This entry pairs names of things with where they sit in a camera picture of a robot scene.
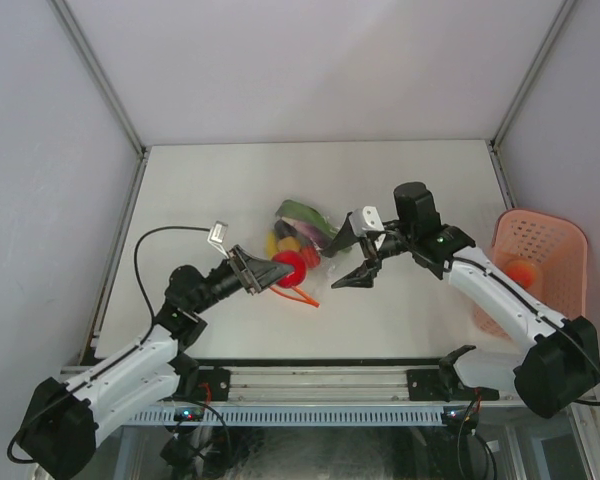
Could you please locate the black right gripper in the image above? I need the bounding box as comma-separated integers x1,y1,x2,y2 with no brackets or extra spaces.
322,215,416,287

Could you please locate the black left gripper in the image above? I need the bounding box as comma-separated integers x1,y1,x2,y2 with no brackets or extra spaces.
190,245,293,315

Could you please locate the red fake apple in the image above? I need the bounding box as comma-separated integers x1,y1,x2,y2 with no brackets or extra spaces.
272,250,307,289

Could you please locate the yellow fake banana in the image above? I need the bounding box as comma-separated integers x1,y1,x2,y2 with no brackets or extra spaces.
265,231,279,258

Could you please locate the clear zip top bag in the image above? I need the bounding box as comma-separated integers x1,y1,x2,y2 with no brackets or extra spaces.
264,199,350,308

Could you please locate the orange fake peach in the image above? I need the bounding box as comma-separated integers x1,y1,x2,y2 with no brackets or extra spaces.
503,259,539,290

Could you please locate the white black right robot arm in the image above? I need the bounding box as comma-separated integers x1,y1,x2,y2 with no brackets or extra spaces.
321,182,600,418

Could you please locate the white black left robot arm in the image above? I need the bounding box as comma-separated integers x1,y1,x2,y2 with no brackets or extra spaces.
13,246,295,479

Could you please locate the purple fake eggplant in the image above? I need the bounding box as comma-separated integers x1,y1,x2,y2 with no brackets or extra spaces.
274,219,332,250

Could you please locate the pink plastic basket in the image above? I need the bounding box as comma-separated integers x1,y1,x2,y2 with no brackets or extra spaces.
489,208,588,319

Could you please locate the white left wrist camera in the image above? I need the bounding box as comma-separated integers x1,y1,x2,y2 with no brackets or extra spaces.
207,221,228,250

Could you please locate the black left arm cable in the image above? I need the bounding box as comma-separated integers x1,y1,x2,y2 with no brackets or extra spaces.
7,225,216,464

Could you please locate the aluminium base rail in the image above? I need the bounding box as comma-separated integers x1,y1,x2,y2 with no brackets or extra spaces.
59,364,596,404

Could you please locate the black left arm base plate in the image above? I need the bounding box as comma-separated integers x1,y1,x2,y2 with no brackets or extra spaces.
178,367,231,403

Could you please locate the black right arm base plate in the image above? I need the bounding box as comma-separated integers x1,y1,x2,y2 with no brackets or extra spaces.
406,368,500,402

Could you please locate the perforated grey cable duct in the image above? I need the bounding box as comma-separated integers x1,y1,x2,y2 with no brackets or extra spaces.
125,404,445,427

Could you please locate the left aluminium corner post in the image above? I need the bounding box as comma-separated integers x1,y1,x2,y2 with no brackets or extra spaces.
47,0,149,161

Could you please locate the aluminium corner frame post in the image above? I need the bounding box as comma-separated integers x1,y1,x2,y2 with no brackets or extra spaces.
489,0,580,154

